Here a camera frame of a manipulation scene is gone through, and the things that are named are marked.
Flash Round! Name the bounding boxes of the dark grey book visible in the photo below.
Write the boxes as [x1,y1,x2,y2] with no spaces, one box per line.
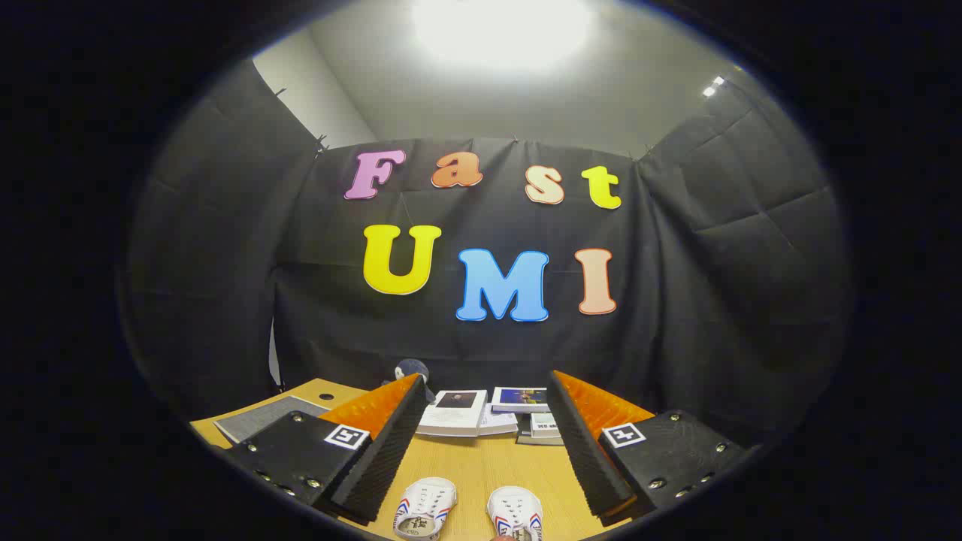
[516,413,564,446]

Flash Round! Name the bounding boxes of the grey fabric storage box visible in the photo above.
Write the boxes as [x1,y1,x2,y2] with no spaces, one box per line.
[214,395,331,444]

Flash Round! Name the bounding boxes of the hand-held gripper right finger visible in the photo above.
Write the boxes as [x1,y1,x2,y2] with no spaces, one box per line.
[546,370,752,519]

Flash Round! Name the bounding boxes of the white striped shoe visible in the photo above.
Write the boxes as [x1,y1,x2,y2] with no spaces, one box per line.
[393,476,458,540]
[486,485,543,541]

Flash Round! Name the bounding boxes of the white book with dark portrait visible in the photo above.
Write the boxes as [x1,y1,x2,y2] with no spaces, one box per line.
[416,389,488,438]

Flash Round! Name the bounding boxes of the ceiling light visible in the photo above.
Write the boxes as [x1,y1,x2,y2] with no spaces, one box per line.
[412,0,594,72]

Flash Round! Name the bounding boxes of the thin white book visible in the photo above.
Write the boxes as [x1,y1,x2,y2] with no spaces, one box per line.
[478,403,519,437]

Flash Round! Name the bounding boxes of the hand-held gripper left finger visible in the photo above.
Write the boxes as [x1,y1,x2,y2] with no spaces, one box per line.
[225,373,429,525]

